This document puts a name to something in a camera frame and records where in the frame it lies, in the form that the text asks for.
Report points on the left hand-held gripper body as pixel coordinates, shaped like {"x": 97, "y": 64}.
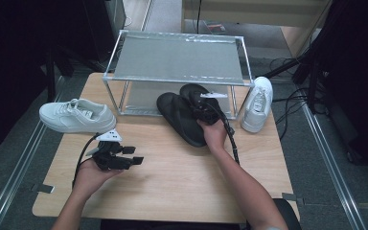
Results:
{"x": 108, "y": 156}

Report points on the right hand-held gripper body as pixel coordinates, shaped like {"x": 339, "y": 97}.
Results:
{"x": 206, "y": 110}

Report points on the small red object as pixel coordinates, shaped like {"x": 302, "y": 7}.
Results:
{"x": 216, "y": 27}

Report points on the gray table bracket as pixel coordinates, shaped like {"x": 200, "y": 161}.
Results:
{"x": 293, "y": 198}
{"x": 43, "y": 188}

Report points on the person's dark clothing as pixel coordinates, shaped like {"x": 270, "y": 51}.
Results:
{"x": 172, "y": 225}

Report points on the metal shoe rack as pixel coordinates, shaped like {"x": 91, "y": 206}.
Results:
{"x": 179, "y": 57}

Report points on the black curtain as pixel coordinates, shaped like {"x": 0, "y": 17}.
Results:
{"x": 357, "y": 64}
{"x": 12, "y": 64}

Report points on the person's right hand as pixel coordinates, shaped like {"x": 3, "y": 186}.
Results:
{"x": 215, "y": 135}

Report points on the black tripod stand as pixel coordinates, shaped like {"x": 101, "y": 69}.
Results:
{"x": 300, "y": 68}

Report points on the light wooden cabinet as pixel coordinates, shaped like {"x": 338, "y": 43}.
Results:
{"x": 255, "y": 12}

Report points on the black slipper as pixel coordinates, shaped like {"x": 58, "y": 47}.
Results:
{"x": 180, "y": 118}
{"x": 188, "y": 91}

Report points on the metal floor rail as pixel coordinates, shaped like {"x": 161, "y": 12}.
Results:
{"x": 338, "y": 179}
{"x": 147, "y": 16}
{"x": 18, "y": 179}

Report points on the person's left hand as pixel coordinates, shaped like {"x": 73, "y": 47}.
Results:
{"x": 91, "y": 179}

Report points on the white sneaker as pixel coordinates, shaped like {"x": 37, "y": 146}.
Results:
{"x": 258, "y": 105}
{"x": 76, "y": 116}

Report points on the dark cabinet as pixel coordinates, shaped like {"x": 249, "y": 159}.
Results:
{"x": 108, "y": 25}

